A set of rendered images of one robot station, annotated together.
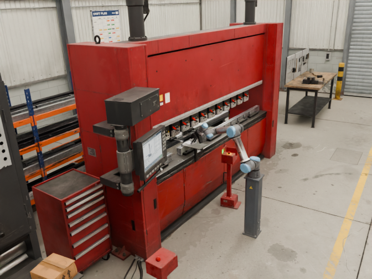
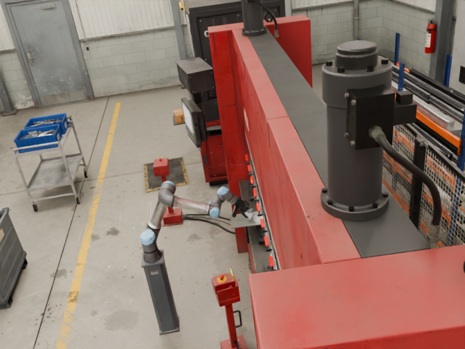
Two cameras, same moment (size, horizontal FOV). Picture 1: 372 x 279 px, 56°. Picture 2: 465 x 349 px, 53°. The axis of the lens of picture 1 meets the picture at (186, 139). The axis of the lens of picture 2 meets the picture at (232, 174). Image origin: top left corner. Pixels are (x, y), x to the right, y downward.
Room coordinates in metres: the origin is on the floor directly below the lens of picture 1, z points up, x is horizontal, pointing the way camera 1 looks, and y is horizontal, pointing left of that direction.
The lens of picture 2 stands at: (6.39, -2.04, 3.07)
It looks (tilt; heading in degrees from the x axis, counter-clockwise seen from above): 29 degrees down; 142
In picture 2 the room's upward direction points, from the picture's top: 7 degrees counter-clockwise
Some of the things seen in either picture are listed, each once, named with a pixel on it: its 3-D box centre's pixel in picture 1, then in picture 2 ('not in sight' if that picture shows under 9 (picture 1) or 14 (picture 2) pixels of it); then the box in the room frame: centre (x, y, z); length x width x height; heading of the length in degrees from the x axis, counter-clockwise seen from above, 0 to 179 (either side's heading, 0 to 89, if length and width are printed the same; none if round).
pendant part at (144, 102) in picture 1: (137, 141); (200, 107); (2.86, 0.42, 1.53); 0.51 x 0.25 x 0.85; 157
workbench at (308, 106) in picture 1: (311, 84); not in sight; (8.11, -3.00, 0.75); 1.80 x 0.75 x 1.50; 147
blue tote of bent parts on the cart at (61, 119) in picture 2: not in sight; (47, 126); (0.17, -0.25, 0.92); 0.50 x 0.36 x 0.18; 57
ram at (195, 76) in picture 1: (212, 75); (270, 174); (4.64, -0.38, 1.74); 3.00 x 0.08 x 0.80; 143
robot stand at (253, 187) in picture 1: (253, 205); (161, 293); (3.57, -0.76, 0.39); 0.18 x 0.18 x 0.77; 57
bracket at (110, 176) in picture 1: (125, 174); (219, 136); (2.92, 0.57, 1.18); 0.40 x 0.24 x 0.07; 143
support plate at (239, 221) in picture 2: (195, 144); (246, 219); (4.03, -0.11, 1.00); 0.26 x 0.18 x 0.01; 53
